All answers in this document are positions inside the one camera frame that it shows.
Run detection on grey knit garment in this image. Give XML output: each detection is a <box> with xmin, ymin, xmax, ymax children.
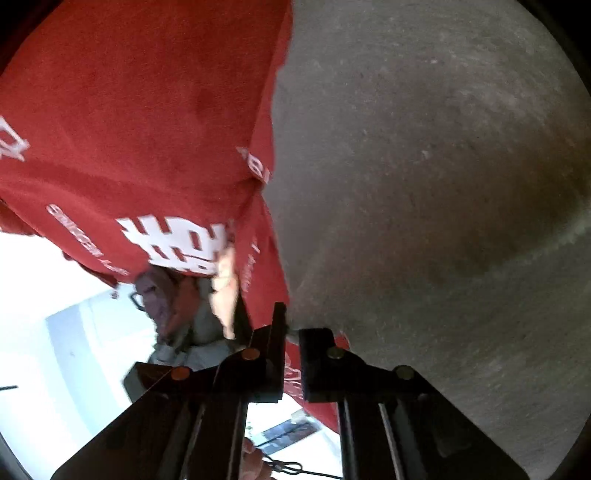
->
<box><xmin>264</xmin><ymin>1</ymin><xmax>590</xmax><ymax>479</ymax></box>

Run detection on seated person in grey clothes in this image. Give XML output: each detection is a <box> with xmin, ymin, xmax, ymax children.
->
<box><xmin>129</xmin><ymin>245</ymin><xmax>252</xmax><ymax>371</ymax></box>

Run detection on red blanket with white print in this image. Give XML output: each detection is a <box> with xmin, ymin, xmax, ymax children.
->
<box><xmin>0</xmin><ymin>0</ymin><xmax>352</xmax><ymax>434</ymax></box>

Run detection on operator left hand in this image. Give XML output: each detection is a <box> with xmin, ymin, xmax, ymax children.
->
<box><xmin>238</xmin><ymin>438</ymin><xmax>273</xmax><ymax>480</ymax></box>

